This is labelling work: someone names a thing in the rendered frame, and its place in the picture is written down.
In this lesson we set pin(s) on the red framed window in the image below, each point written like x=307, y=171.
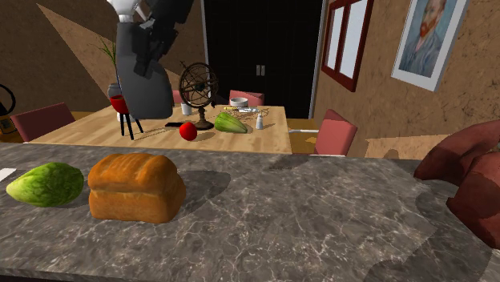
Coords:
x=345, y=39

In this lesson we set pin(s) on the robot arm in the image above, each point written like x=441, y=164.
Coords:
x=145, y=97

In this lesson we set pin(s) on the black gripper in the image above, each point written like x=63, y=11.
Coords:
x=154, y=45

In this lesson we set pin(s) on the framed portrait painting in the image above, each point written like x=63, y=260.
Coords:
x=427, y=39

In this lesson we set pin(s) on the wooden dining table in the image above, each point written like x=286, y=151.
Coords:
x=97, y=133

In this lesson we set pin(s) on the green lettuce head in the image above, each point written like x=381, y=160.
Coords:
x=47, y=184

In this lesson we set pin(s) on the black double door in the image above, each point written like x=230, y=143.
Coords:
x=269, y=43

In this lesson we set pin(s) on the brown bread loaf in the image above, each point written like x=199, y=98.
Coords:
x=134, y=187

